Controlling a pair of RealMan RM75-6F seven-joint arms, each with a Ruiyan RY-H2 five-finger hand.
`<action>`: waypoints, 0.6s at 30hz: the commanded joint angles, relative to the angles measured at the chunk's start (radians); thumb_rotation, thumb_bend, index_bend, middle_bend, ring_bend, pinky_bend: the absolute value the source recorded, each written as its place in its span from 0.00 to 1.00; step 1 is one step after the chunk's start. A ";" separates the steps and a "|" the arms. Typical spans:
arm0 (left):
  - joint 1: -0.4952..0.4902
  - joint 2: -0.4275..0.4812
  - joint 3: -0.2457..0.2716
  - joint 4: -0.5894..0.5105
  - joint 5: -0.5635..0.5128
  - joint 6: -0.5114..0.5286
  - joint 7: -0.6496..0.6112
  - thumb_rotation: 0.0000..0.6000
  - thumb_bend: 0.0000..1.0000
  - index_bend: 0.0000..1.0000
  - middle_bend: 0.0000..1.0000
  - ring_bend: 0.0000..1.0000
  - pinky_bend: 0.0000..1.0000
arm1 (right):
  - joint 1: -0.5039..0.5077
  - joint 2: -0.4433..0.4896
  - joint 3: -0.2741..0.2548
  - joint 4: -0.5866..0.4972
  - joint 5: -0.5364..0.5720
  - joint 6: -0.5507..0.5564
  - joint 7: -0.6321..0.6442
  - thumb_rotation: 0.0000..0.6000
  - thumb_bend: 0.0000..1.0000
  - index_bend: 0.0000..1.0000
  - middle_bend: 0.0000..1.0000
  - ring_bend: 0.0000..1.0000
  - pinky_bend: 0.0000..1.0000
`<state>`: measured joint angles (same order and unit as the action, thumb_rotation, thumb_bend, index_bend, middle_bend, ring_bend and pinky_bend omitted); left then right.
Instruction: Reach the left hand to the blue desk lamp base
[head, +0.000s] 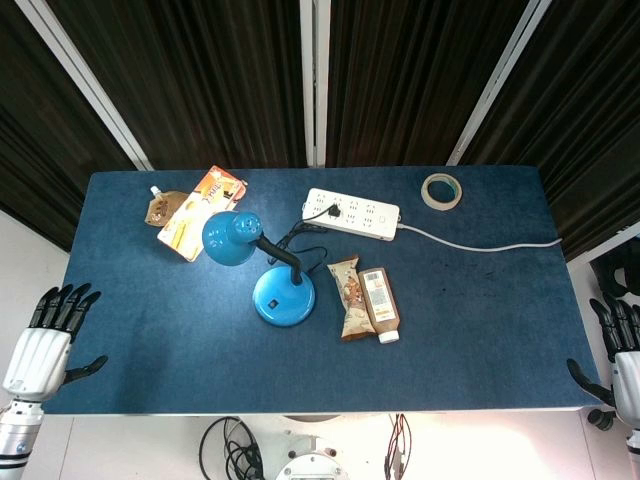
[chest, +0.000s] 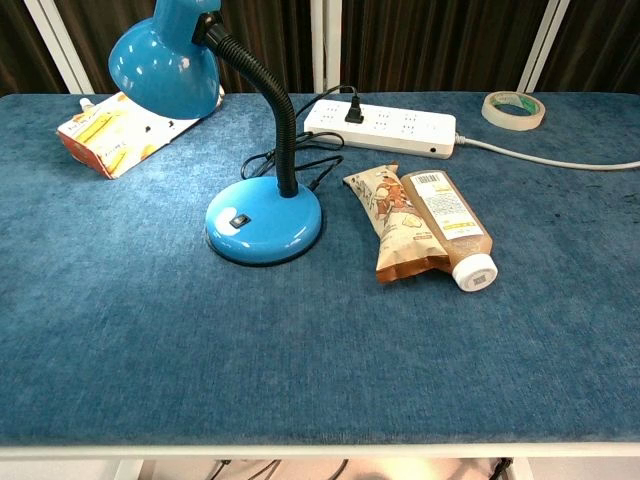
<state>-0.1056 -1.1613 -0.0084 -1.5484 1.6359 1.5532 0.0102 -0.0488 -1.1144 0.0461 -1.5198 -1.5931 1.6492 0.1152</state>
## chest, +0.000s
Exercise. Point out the brown sauce bottle white cap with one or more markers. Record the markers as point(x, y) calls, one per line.
point(455, 220)

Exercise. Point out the white frame post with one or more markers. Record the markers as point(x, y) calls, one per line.
point(62, 42)
point(326, 45)
point(542, 42)

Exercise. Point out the blue fabric table cover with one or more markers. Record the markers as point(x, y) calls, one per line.
point(320, 310)

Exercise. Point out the brown snack packet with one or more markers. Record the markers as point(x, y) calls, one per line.
point(395, 220)

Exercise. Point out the blue gooseneck desk lamp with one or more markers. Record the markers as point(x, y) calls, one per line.
point(260, 220)

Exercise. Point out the white power strip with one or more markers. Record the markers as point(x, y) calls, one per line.
point(395, 130)

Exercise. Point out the dark brown curtain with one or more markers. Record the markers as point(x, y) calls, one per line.
point(430, 45)

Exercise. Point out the orange white spouted food pouch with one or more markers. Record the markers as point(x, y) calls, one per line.
point(110, 140)

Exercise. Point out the beige masking tape roll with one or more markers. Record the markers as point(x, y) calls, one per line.
point(515, 120)

